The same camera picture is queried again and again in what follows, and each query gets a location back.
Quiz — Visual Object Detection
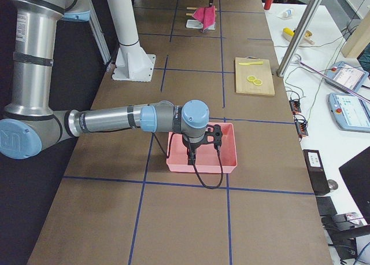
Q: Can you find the pink cleaning cloth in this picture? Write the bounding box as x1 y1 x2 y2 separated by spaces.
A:
192 6 216 33

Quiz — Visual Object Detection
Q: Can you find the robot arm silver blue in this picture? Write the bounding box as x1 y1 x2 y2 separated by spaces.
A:
1 0 211 159

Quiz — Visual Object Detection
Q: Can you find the pink plastic bin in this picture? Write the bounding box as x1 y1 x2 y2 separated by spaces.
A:
166 123 238 174

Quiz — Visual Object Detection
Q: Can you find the white rack tray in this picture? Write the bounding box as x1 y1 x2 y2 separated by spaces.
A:
186 19 216 31

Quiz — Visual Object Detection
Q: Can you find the white blue bottle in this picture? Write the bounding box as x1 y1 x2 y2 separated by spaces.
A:
278 8 294 20

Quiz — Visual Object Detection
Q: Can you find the yellow plastic knife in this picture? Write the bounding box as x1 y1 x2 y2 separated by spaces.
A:
238 61 264 66

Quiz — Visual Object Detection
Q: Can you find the lemon slice far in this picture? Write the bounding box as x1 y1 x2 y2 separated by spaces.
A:
247 75 256 82

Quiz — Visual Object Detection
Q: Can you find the lemon slice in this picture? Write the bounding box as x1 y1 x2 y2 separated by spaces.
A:
253 79 263 86
247 75 256 82

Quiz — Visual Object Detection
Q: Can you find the wooden cutting board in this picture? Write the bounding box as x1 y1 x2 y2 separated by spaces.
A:
235 57 275 97

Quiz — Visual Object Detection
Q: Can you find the lemon slice near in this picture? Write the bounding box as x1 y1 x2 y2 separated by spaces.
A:
253 79 263 86

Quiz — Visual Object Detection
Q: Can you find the orange connector block near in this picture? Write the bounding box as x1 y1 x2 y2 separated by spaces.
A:
294 114 308 138

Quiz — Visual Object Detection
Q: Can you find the orange connector block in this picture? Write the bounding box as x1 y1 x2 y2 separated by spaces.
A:
289 98 301 114
294 114 308 138

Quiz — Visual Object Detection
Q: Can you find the orange connector block far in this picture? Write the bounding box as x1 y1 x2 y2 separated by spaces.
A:
289 98 301 114

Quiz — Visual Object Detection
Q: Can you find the black power box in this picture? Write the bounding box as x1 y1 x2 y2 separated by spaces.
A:
302 149 330 196

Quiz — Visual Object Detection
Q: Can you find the metal rod tool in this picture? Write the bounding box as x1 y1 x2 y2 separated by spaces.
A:
296 60 369 103

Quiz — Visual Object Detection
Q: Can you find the teach pendant far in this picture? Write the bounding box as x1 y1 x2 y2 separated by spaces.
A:
325 61 369 92

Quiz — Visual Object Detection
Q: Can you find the teach pendant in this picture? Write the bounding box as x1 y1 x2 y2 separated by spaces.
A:
325 61 369 92
328 93 369 133

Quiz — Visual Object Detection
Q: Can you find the black monitor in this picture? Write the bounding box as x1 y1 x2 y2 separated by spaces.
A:
339 150 369 222

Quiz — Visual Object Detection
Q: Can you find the teach pendant near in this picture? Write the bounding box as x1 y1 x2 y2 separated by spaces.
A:
328 93 369 133

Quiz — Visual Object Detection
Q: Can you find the aluminium frame post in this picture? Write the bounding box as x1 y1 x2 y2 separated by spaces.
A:
276 0 322 78

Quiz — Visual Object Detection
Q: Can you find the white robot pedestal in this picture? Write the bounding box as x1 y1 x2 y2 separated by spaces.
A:
107 0 156 82

